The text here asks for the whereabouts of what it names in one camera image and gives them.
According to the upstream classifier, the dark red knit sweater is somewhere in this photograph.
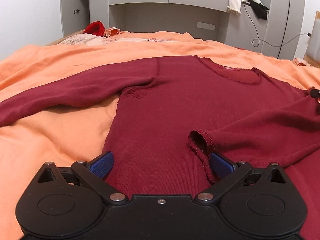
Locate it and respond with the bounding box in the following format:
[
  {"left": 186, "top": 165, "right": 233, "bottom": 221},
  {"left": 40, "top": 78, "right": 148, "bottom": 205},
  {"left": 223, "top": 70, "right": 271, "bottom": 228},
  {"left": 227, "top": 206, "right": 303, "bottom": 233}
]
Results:
[{"left": 1, "top": 56, "right": 319, "bottom": 239}]

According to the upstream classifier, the orange bed duvet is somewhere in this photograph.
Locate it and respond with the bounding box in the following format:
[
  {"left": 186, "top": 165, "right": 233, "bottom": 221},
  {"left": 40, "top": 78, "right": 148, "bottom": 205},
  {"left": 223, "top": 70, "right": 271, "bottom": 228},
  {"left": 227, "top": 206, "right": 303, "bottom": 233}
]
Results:
[{"left": 1, "top": 32, "right": 319, "bottom": 239}]

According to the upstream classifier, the grey tall wardrobe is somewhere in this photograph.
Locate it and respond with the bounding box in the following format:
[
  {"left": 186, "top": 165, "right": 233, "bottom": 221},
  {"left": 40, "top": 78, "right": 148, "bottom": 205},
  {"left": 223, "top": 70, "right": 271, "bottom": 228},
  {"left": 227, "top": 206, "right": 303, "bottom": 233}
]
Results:
[{"left": 221, "top": 0, "right": 305, "bottom": 60}]

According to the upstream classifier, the black cloth on desk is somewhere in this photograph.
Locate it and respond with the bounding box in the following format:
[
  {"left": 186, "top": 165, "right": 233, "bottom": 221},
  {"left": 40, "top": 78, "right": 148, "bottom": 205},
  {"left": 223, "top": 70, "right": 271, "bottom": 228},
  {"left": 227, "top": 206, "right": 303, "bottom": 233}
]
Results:
[{"left": 248, "top": 0, "right": 269, "bottom": 20}]

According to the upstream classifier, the grey built-in desk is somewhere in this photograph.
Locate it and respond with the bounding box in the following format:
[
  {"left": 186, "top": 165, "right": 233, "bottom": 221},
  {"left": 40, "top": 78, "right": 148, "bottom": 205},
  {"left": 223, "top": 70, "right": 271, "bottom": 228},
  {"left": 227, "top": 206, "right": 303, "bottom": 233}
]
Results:
[{"left": 108, "top": 0, "right": 228, "bottom": 40}]

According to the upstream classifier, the red hat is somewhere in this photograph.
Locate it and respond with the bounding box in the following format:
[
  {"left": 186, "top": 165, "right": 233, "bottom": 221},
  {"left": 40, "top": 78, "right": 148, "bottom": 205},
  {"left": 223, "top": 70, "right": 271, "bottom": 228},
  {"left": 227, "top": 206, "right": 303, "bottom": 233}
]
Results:
[{"left": 84, "top": 21, "right": 105, "bottom": 36}]

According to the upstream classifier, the grey open wardrobe door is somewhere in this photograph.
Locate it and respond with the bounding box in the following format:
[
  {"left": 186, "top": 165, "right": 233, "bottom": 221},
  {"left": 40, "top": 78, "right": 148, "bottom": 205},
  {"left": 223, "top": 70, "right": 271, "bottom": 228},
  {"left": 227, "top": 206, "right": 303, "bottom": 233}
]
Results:
[{"left": 60, "top": 0, "right": 90, "bottom": 36}]

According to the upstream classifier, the black power cable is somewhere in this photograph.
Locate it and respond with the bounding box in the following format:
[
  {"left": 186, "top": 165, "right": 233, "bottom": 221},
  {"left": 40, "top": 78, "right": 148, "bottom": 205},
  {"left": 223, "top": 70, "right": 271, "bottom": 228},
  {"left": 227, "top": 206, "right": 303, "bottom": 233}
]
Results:
[{"left": 240, "top": 0, "right": 312, "bottom": 48}]

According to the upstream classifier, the white wall socket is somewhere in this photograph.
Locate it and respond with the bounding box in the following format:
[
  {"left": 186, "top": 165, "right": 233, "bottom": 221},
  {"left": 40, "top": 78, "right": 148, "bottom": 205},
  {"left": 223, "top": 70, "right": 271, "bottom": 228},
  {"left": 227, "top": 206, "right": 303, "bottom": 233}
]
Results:
[{"left": 197, "top": 22, "right": 215, "bottom": 31}]

